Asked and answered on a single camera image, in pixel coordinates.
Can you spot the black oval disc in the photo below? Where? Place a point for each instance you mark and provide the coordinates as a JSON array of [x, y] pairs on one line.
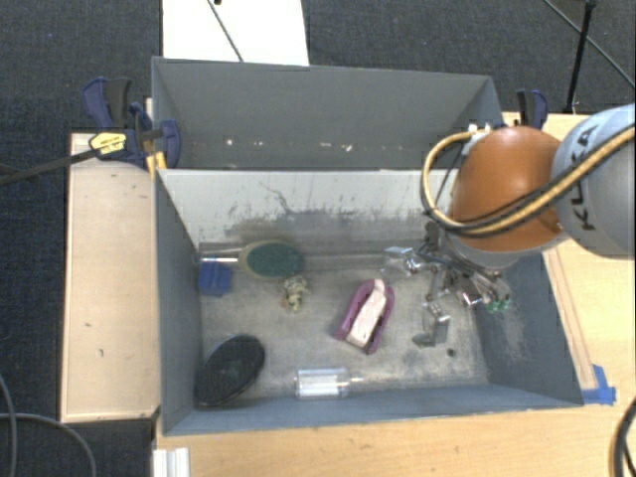
[[229, 370]]

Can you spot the small spotted toy animal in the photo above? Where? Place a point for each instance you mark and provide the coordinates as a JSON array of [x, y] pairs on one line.
[[295, 293]]

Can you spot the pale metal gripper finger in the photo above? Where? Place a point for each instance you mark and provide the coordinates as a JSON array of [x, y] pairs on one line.
[[408, 262], [438, 328]]

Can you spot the grey metal bin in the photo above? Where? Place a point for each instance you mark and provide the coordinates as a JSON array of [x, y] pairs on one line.
[[318, 117]]

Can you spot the pale wood flat board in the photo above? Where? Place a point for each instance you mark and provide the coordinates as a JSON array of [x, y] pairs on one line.
[[109, 286]]

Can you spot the blue ribbed block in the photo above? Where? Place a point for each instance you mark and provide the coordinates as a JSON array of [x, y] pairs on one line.
[[213, 278]]

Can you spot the green oval brush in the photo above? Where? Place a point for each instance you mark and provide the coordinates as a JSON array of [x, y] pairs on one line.
[[275, 260]]

